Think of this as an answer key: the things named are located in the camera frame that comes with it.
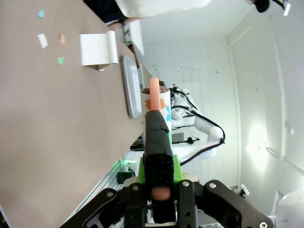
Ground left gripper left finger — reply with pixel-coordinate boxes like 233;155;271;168
60;155;149;228

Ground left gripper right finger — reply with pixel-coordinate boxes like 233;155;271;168
172;154;274;228

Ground person's left forearm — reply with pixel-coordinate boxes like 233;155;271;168
125;16;141;26

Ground person's left hand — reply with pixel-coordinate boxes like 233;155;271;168
105;20;122;31

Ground black box with green light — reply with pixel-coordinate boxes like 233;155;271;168
116;159;138;185

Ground silver metal baking tray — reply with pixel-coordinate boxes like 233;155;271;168
120;55;144;119

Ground white paper towel roll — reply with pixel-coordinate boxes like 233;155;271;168
79;30;119;72

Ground white paper scrap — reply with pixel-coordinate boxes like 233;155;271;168
37;33;48;49

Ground person's dark trousers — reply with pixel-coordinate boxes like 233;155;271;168
83;0;125;24

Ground black and white mounted device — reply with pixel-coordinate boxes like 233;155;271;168
247;0;292;17

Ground aluminium table frame rail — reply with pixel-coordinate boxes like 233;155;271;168
76;160;125;213

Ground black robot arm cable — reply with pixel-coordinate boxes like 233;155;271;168
171;105;226;167

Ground thin wall cable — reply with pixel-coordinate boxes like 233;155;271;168
265;146;304;178

